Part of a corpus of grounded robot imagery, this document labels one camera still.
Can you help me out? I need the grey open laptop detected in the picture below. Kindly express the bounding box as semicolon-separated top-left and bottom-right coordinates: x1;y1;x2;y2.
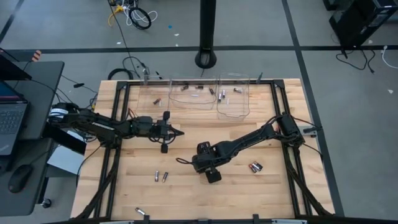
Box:
0;80;30;156

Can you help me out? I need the black cable with plug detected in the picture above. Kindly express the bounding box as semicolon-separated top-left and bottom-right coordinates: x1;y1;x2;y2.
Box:
60;74;100;95

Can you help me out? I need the black floor cable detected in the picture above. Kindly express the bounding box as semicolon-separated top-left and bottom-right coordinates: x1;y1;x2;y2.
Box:
335;49;376;75

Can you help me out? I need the black desk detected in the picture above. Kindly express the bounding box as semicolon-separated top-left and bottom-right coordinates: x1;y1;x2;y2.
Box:
0;60;65;217

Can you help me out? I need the black camera stand pole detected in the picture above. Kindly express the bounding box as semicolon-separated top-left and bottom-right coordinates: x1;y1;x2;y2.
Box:
195;0;218;70

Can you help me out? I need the white cable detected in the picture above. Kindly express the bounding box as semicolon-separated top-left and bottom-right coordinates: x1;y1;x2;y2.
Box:
123;1;159;27
381;45;398;70

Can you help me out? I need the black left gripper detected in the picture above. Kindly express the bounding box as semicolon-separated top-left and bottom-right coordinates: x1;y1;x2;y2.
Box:
152;111;185;154

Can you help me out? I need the thick black cable coil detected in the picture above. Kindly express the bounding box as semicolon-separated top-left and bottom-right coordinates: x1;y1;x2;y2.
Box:
107;67;135;81

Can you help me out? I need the black computer mouse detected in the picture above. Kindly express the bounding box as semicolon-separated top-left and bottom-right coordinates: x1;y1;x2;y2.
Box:
7;164;34;194

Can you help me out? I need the black laptop lid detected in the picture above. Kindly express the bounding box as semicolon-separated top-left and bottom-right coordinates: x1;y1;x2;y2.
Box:
0;47;33;82

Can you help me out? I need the black aluminium table frame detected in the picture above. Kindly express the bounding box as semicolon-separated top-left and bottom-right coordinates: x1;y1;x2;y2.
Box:
70;79;336;224

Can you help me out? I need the long black cable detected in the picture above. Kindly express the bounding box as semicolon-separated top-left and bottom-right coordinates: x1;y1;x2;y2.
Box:
107;0;141;78

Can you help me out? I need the black coiled cable ring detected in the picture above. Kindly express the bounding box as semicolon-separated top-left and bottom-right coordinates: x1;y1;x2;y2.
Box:
128;6;152;30

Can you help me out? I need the black flat bar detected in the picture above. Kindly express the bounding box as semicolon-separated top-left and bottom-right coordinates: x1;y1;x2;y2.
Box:
43;126;88;156

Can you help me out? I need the yellow cable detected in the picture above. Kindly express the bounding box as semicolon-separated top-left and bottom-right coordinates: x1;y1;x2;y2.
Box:
107;4;125;28

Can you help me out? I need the grey black clamp device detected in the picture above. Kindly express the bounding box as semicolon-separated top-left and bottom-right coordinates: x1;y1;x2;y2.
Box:
302;125;323;138

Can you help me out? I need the clear plastic bin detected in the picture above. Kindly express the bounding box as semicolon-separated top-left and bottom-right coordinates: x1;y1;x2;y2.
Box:
138;74;171;119
216;72;251;121
169;76;218;110

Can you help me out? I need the black computer tower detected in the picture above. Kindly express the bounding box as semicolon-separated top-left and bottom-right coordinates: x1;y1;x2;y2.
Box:
328;0;398;49

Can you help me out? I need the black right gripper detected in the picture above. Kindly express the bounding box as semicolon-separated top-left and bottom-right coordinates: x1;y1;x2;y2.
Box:
192;141;223;184

